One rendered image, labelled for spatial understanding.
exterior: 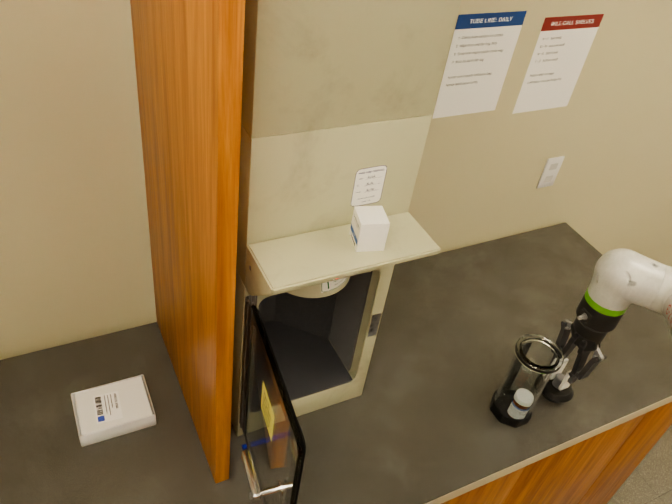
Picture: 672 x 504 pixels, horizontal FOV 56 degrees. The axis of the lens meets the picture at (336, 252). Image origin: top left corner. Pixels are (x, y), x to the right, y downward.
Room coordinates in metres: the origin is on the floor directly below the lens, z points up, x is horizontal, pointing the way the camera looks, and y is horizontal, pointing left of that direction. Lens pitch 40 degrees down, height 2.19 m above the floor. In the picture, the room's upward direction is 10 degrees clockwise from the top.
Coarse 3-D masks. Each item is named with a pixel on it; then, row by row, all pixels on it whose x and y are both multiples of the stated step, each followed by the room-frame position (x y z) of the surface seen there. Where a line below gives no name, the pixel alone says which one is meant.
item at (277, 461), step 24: (264, 336) 0.70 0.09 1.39; (264, 360) 0.68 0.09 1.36; (264, 384) 0.67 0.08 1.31; (288, 408) 0.57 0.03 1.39; (264, 432) 0.64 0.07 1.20; (288, 432) 0.54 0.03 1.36; (264, 456) 0.63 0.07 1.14; (288, 456) 0.53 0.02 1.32; (264, 480) 0.62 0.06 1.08; (288, 480) 0.52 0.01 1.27
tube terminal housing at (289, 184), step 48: (240, 144) 0.83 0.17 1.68; (288, 144) 0.82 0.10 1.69; (336, 144) 0.87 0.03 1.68; (384, 144) 0.92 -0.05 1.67; (240, 192) 0.82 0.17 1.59; (288, 192) 0.83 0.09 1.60; (336, 192) 0.87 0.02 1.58; (384, 192) 0.93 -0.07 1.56; (240, 240) 0.81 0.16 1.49; (240, 288) 0.81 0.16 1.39; (384, 288) 0.96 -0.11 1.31; (240, 336) 0.80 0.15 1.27; (240, 384) 0.79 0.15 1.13; (240, 432) 0.79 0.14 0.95
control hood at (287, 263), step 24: (408, 216) 0.94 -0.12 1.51; (288, 240) 0.82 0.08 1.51; (312, 240) 0.83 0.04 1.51; (336, 240) 0.84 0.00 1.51; (408, 240) 0.87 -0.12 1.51; (432, 240) 0.88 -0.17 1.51; (264, 264) 0.75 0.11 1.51; (288, 264) 0.76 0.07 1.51; (312, 264) 0.77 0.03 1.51; (336, 264) 0.78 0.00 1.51; (360, 264) 0.79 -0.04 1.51; (384, 264) 0.80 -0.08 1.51; (264, 288) 0.72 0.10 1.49; (288, 288) 0.71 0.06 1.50
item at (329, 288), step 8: (336, 280) 0.92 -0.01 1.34; (344, 280) 0.94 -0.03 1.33; (304, 288) 0.89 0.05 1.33; (312, 288) 0.89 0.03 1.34; (320, 288) 0.90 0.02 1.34; (328, 288) 0.90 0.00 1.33; (336, 288) 0.91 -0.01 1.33; (304, 296) 0.88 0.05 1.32; (312, 296) 0.89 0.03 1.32; (320, 296) 0.89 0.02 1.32
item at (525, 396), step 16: (528, 336) 1.03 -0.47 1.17; (544, 336) 1.04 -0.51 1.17; (528, 352) 1.03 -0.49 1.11; (544, 352) 1.02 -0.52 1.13; (560, 352) 1.00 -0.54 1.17; (512, 368) 0.98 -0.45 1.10; (528, 368) 0.95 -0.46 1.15; (544, 368) 0.94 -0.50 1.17; (512, 384) 0.96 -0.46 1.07; (528, 384) 0.95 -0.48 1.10; (544, 384) 0.95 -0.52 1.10; (496, 400) 0.98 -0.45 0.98; (512, 400) 0.95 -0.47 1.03; (528, 400) 0.95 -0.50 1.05; (512, 416) 0.95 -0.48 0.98
